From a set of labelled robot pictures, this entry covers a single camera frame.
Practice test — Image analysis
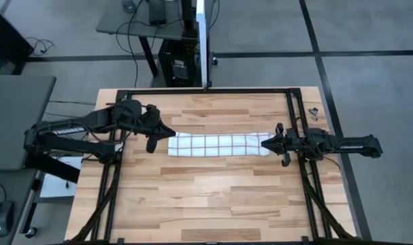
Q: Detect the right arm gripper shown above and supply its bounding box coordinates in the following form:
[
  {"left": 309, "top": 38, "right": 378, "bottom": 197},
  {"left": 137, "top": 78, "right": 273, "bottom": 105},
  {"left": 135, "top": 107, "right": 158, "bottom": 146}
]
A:
[{"left": 260, "top": 123, "right": 297, "bottom": 157}]

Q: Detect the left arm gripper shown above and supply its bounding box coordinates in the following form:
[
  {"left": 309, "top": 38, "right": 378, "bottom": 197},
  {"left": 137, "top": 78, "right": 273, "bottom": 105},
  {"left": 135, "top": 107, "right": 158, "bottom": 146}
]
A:
[{"left": 139, "top": 105, "right": 177, "bottom": 142}]

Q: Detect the white red-checked towel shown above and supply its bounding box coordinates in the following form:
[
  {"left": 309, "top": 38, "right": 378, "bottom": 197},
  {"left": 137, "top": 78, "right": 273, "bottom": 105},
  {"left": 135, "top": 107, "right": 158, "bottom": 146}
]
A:
[{"left": 167, "top": 131, "right": 276, "bottom": 158}]

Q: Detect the black computer tower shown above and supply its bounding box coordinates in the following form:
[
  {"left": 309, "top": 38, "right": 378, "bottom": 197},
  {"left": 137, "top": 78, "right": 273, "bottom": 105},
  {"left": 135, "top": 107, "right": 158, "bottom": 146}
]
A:
[{"left": 157, "top": 39, "right": 203, "bottom": 88}]

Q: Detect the grey desk with black leg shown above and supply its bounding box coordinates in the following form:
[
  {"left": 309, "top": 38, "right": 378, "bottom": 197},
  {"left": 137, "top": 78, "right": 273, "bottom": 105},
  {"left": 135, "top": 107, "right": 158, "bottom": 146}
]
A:
[{"left": 95, "top": 0, "right": 200, "bottom": 78}]

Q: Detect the black desk foot bar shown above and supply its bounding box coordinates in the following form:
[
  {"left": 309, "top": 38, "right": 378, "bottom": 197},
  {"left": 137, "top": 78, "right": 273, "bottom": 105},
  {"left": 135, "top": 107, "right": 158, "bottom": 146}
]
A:
[{"left": 24, "top": 152, "right": 81, "bottom": 184}]

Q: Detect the black power adapter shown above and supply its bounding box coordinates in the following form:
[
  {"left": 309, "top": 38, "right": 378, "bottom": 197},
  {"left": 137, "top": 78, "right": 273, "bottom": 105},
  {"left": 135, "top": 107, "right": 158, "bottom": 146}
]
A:
[{"left": 148, "top": 0, "right": 167, "bottom": 25}]

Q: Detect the white flat board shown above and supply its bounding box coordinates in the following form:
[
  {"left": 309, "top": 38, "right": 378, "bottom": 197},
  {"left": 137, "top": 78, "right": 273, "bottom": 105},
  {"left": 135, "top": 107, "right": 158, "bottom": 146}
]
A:
[{"left": 39, "top": 155, "right": 84, "bottom": 199}]

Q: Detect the small grey device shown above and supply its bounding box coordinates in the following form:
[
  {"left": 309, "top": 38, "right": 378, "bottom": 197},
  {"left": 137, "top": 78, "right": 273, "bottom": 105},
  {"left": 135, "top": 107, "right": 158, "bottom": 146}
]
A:
[{"left": 121, "top": 0, "right": 137, "bottom": 13}]

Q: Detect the dark grey desk top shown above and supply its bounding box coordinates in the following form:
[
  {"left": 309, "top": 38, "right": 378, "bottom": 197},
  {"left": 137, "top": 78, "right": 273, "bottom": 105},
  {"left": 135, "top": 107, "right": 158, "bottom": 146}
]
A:
[{"left": 0, "top": 75, "right": 56, "bottom": 171}]

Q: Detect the grey desk surface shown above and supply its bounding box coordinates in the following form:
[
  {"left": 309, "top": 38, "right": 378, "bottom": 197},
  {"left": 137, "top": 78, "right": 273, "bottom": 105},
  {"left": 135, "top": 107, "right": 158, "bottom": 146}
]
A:
[{"left": 0, "top": 169, "right": 39, "bottom": 245}]

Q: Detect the black computer mouse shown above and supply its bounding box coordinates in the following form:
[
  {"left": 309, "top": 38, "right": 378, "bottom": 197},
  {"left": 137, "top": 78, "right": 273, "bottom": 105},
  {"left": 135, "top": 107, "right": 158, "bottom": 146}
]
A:
[{"left": 0, "top": 199, "right": 16, "bottom": 238}]

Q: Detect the black cabinet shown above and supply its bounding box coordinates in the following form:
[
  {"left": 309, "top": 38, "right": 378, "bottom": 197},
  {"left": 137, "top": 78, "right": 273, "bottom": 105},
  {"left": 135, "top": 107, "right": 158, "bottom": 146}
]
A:
[{"left": 0, "top": 3, "right": 34, "bottom": 75}]

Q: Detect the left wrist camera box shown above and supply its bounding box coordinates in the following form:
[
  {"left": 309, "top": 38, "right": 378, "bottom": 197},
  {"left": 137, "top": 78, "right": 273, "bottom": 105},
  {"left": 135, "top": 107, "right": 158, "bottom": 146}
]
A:
[{"left": 146, "top": 135, "right": 159, "bottom": 154}]

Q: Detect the black aluminium table frame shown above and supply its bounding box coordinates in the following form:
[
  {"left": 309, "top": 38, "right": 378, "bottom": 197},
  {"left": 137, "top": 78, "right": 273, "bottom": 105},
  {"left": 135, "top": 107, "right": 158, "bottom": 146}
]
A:
[{"left": 68, "top": 87, "right": 359, "bottom": 245}]

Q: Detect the black hanging power cable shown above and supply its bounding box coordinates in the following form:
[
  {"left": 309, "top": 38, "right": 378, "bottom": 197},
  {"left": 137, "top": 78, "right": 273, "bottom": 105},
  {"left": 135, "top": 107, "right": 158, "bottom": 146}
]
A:
[{"left": 126, "top": 20, "right": 141, "bottom": 88}]

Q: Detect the white upright post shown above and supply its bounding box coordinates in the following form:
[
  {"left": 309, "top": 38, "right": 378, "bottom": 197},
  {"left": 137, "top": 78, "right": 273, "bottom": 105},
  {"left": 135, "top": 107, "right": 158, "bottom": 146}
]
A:
[{"left": 195, "top": 0, "right": 211, "bottom": 90}]

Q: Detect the black cable bundle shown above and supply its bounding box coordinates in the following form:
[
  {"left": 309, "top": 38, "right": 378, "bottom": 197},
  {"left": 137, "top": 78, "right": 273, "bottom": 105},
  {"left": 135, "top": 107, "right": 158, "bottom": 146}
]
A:
[{"left": 24, "top": 36, "right": 56, "bottom": 57}]

